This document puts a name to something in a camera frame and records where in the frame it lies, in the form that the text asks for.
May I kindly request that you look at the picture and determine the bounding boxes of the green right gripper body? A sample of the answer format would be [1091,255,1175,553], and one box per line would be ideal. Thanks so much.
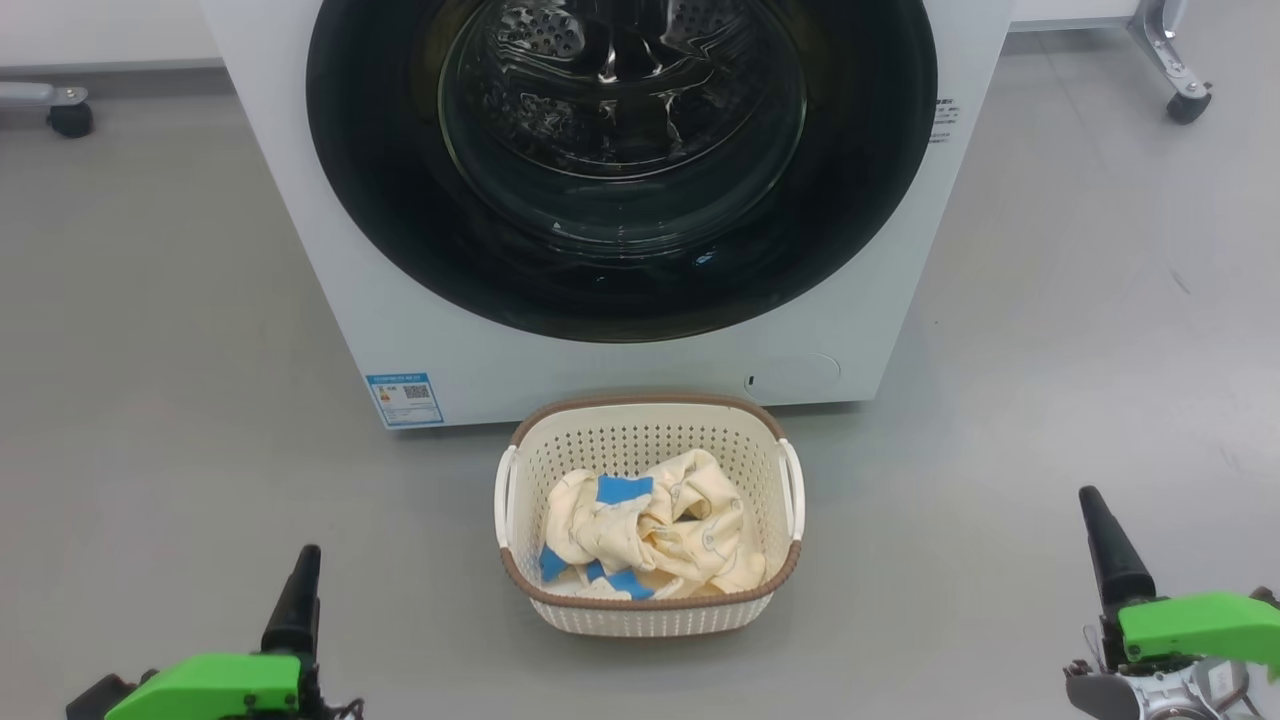
[1118,592,1280,681]

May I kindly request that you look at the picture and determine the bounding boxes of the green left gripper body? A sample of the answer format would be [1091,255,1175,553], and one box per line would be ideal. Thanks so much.
[105,653,306,720]

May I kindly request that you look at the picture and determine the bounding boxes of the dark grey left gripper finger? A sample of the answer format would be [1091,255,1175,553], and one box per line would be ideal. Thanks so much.
[262,545,323,658]

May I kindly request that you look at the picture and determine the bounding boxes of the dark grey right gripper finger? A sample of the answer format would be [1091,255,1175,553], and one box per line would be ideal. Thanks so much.
[1078,487,1157,613]

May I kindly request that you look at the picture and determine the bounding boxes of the cream garment with bear print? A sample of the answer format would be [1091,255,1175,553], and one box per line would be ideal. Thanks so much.
[630,449,769,596]

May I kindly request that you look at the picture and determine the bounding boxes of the grey washing machine door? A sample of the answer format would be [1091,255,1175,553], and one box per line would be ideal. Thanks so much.
[305,0,939,344]

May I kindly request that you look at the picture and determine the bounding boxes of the white front-load washing machine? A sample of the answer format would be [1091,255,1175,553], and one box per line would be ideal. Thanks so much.
[200,0,1016,431]

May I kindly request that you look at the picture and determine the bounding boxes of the blue energy label sticker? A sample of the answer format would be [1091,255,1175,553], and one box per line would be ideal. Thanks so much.
[365,373,445,429]

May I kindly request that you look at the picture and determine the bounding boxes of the cream basket with brown rim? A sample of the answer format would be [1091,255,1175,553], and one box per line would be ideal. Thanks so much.
[493,392,807,638]

